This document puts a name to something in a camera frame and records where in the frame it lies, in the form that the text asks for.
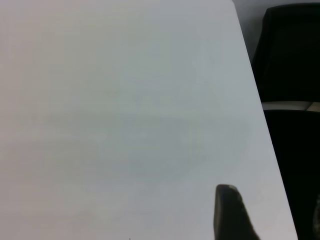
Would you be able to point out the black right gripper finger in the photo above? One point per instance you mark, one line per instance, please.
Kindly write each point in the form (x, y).
(230, 215)

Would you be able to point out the black office chair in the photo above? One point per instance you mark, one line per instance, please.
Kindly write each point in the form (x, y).
(290, 55)

